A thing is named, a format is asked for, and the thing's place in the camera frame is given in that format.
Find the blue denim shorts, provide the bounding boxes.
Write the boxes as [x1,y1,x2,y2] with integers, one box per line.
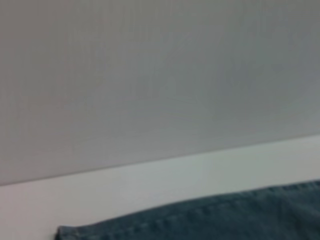
[55,179,320,240]

